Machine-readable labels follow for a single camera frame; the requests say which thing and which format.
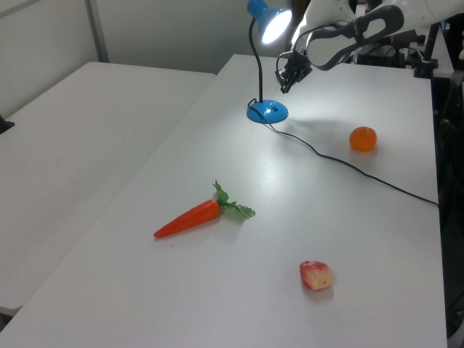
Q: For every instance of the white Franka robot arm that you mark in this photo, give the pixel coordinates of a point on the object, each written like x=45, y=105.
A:
x=362, y=25

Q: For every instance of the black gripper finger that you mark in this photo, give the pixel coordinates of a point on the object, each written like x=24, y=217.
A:
x=285, y=87
x=295, y=81

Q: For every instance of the red toy apple slice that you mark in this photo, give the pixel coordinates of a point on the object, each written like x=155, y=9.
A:
x=316, y=276

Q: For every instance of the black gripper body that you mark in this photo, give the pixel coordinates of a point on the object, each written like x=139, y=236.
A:
x=295, y=67

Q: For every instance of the toy carrot with green leaves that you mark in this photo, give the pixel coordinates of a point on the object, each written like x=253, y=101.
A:
x=195, y=217

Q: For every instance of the blue gooseneck desk lamp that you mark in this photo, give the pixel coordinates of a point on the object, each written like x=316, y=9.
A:
x=268, y=110

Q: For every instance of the white adjacent table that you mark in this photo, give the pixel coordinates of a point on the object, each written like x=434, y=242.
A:
x=72, y=163

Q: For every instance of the black equipment box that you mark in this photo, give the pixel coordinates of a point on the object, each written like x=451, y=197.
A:
x=380, y=56

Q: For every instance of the orange tangerine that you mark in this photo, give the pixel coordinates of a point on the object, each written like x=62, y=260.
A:
x=363, y=139

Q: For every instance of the black camera stand with clamp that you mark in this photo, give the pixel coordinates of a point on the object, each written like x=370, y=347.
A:
x=427, y=61

